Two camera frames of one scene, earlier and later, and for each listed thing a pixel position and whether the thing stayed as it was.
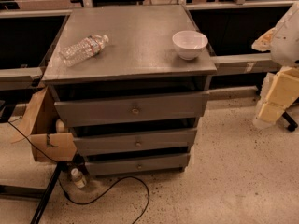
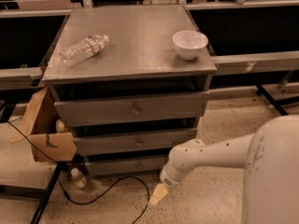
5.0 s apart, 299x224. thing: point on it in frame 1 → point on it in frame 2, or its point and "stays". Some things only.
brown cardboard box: (49, 141) stays
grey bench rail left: (20, 78) stays
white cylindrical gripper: (286, 41) → (168, 179)
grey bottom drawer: (157, 165) stays
